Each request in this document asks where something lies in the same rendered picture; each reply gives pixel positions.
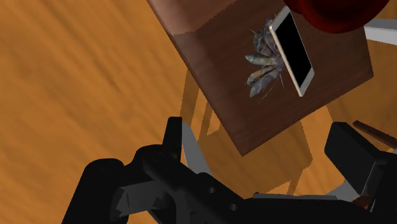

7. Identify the white grey bar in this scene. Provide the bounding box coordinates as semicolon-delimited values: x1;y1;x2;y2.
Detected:
363;18;397;46

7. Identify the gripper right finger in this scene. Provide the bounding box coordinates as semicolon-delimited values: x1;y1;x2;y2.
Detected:
324;121;397;224

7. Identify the grey blue crab figure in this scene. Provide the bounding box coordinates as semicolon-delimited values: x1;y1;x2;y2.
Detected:
244;13;286;103

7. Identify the brown wooden table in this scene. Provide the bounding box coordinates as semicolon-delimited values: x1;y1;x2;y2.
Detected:
146;0;375;157

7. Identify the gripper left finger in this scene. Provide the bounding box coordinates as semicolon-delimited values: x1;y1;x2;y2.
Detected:
61;116;246;224

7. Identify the dark red round thing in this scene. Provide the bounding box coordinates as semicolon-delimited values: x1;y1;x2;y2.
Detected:
283;0;391;34

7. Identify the dark brown wooden bar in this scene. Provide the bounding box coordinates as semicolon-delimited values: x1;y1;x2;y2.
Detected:
352;120;397;149

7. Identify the white phone with black screen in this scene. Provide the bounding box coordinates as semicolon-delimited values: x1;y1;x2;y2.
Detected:
268;6;316;97

